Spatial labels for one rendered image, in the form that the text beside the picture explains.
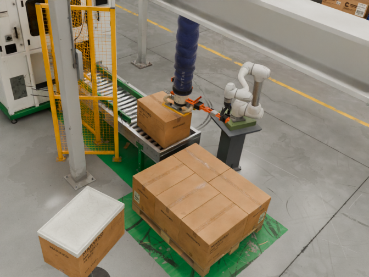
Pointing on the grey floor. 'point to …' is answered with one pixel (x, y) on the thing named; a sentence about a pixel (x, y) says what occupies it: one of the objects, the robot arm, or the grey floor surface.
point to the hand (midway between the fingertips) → (224, 117)
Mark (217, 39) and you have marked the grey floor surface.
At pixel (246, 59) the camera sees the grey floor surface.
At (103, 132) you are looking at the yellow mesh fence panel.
